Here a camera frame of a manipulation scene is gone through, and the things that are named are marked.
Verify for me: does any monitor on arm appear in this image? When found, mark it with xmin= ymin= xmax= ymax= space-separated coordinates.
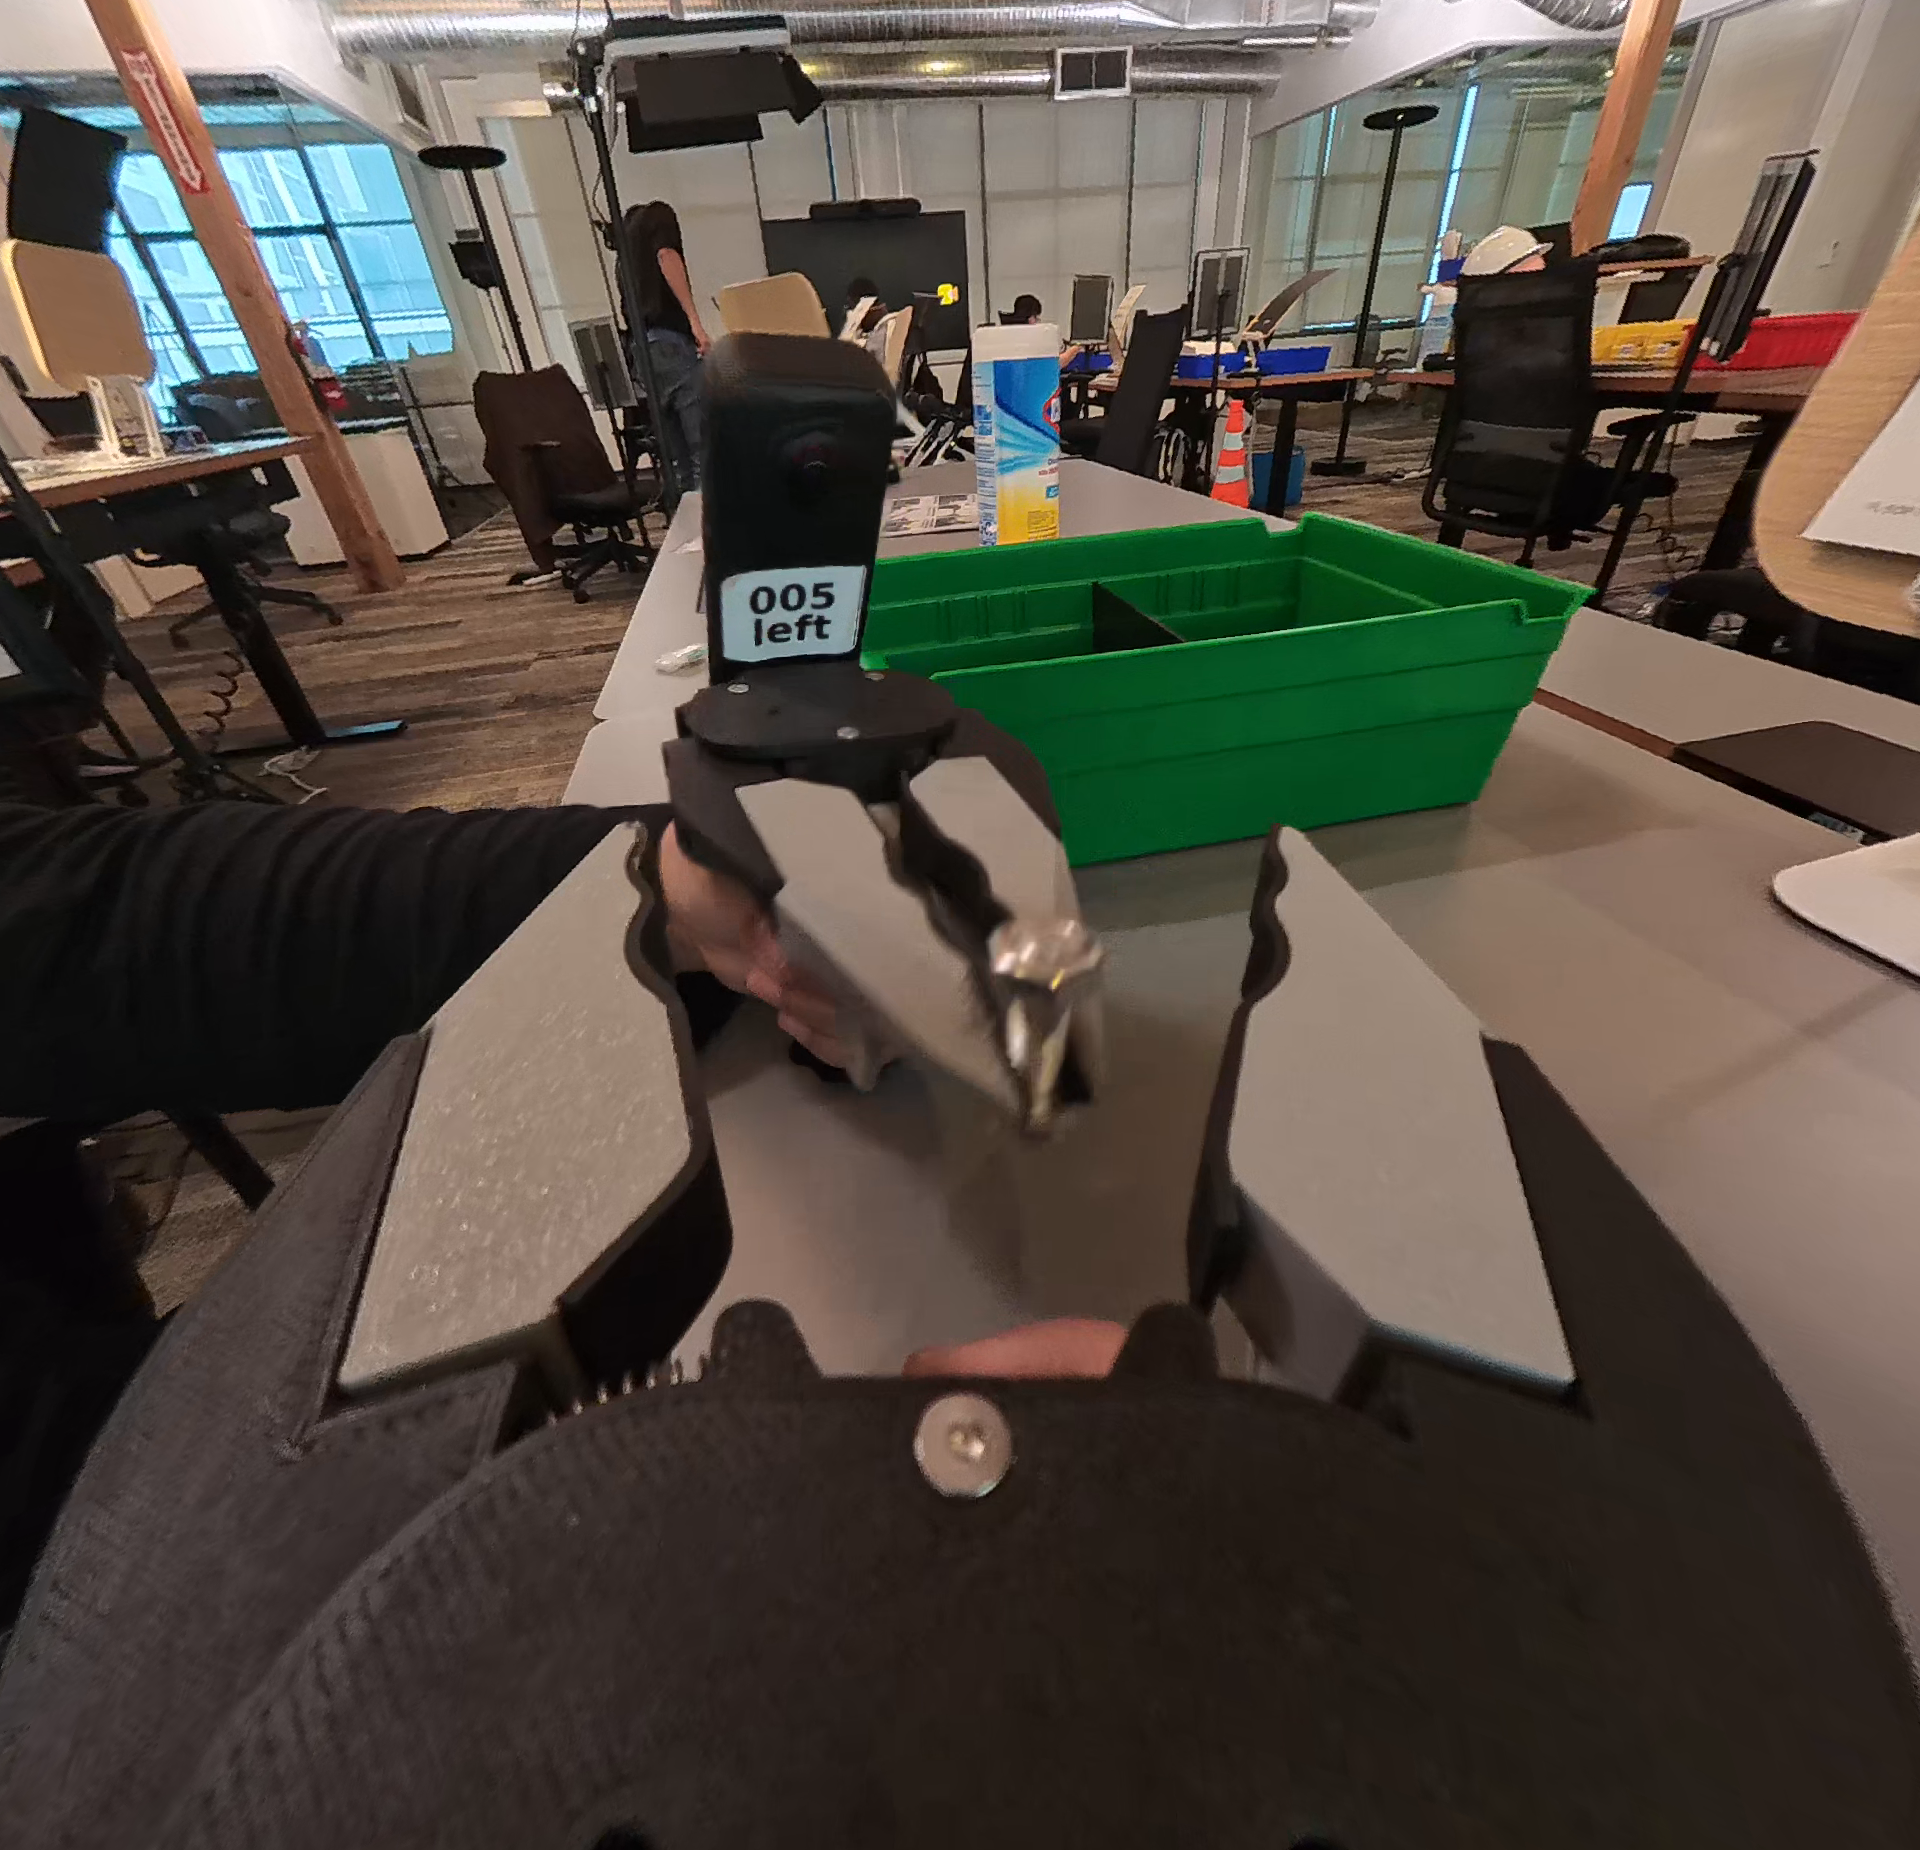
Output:
xmin=1701 ymin=152 xmax=1820 ymax=367

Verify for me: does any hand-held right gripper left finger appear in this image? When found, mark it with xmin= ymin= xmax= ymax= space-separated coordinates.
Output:
xmin=332 ymin=821 xmax=737 ymax=1409

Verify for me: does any long wooden desk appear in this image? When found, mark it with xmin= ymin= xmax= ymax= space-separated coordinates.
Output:
xmin=1380 ymin=357 xmax=1822 ymax=415

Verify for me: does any large dark wall screen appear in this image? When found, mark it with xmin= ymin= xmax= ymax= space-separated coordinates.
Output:
xmin=760 ymin=207 xmax=968 ymax=344

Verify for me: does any black desk cable cover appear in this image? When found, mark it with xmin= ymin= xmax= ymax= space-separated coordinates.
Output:
xmin=1671 ymin=720 xmax=1920 ymax=842

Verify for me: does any person's right hand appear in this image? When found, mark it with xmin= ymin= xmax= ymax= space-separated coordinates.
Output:
xmin=905 ymin=1318 xmax=1129 ymax=1380

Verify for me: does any office chair with brown jacket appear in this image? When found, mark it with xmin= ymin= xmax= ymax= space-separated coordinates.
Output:
xmin=470 ymin=366 xmax=662 ymax=601

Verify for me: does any black studio light on stand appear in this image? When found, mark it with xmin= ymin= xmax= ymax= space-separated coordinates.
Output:
xmin=569 ymin=0 xmax=824 ymax=382

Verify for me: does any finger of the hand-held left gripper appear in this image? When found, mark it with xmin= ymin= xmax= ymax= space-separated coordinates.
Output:
xmin=731 ymin=784 xmax=1053 ymax=1135
xmin=894 ymin=751 xmax=1110 ymax=1123

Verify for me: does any wooden support post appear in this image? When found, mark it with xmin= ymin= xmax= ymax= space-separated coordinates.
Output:
xmin=1567 ymin=0 xmax=1713 ymax=254
xmin=52 ymin=0 xmax=407 ymax=593

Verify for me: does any wooden standing desk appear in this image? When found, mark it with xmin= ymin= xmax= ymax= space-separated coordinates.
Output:
xmin=0 ymin=431 xmax=407 ymax=758

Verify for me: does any printed instruction sheet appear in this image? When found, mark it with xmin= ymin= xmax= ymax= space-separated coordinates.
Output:
xmin=1799 ymin=382 xmax=1920 ymax=555

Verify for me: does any instruction sheet on white stand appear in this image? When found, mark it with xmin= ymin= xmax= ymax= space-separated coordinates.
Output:
xmin=1753 ymin=215 xmax=1920 ymax=980

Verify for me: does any steel bolt with nut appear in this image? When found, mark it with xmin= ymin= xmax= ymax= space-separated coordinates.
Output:
xmin=982 ymin=914 xmax=1110 ymax=1139

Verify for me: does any person's left forearm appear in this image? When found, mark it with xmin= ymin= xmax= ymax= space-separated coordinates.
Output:
xmin=0 ymin=797 xmax=671 ymax=1123

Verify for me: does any wipes canister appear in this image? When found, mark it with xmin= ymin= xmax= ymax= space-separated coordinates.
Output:
xmin=970 ymin=324 xmax=1069 ymax=547

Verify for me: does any green plastic bin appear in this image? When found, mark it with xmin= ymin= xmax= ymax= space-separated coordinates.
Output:
xmin=858 ymin=512 xmax=1593 ymax=866

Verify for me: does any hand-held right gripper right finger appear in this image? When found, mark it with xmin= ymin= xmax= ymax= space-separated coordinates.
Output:
xmin=1184 ymin=827 xmax=1580 ymax=1409

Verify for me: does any black floor lamp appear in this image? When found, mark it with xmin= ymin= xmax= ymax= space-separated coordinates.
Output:
xmin=416 ymin=144 xmax=534 ymax=375
xmin=1311 ymin=102 xmax=1441 ymax=478

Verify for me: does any person's left hand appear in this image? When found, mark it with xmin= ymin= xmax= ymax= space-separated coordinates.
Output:
xmin=655 ymin=831 xmax=845 ymax=1041

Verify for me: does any red storage bin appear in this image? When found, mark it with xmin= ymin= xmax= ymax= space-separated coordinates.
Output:
xmin=1695 ymin=308 xmax=1862 ymax=375

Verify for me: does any black mesh office chair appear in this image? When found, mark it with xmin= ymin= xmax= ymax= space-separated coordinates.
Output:
xmin=1418 ymin=251 xmax=1682 ymax=593

